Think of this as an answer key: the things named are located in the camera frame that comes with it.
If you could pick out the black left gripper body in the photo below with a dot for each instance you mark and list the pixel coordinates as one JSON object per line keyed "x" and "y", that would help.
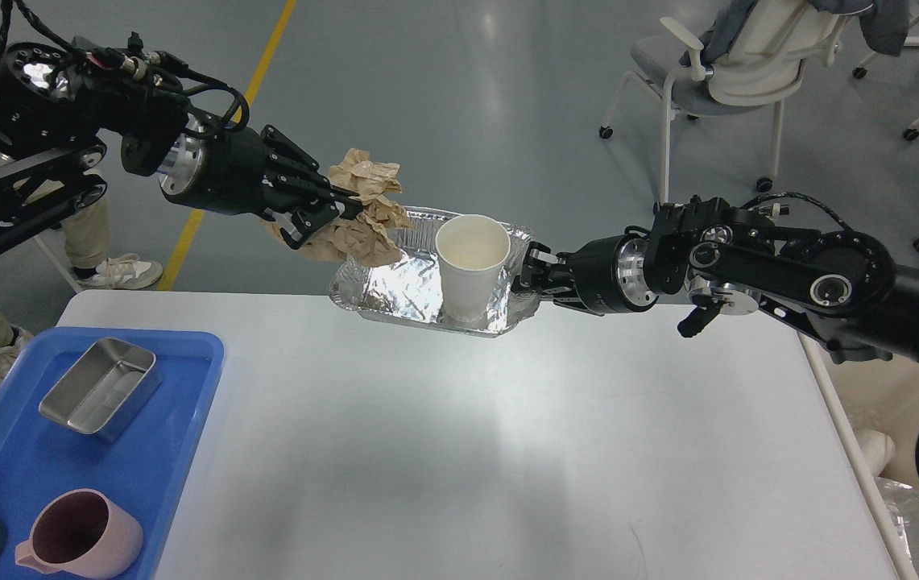
{"x": 226, "y": 174}

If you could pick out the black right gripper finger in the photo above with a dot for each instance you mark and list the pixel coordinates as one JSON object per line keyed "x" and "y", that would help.
{"x": 558, "y": 292}
{"x": 542, "y": 262}

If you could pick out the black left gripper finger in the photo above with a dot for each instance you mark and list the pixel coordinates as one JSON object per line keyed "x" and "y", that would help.
{"x": 299, "y": 226}
{"x": 294, "y": 177}

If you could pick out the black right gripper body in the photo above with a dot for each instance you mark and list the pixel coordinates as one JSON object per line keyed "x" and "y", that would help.
{"x": 608, "y": 277}

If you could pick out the brown paper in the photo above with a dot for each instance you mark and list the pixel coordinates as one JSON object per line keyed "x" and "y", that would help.
{"x": 366, "y": 238}

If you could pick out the white paper cup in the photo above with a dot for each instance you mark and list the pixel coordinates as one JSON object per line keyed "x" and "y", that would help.
{"x": 471, "y": 250}

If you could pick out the aluminium foil tray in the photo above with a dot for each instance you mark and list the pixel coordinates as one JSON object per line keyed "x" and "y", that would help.
{"x": 408, "y": 292}

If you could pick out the square stainless steel tray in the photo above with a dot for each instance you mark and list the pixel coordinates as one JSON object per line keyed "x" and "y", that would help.
{"x": 104, "y": 390}

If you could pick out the pink mug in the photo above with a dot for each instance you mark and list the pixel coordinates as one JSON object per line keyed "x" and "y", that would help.
{"x": 83, "y": 533}

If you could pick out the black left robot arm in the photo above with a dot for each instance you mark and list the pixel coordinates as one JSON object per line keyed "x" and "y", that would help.
{"x": 191, "y": 129}

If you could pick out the grey chair of person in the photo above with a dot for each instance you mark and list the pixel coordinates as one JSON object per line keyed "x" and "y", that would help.
{"x": 59, "y": 265}

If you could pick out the white grey office chair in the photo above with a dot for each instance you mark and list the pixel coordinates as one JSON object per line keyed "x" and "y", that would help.
{"x": 752, "y": 62}

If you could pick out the blue plastic tray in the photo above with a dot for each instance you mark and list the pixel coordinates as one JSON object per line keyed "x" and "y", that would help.
{"x": 143, "y": 471}

